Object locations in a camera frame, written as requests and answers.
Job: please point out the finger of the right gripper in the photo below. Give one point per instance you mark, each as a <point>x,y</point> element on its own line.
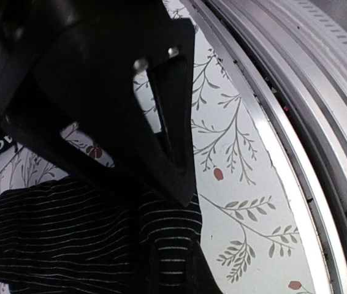
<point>103,90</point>

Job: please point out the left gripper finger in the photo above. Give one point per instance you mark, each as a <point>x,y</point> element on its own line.
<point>189,269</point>

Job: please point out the front aluminium rail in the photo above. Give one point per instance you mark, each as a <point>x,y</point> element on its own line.
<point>294,59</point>

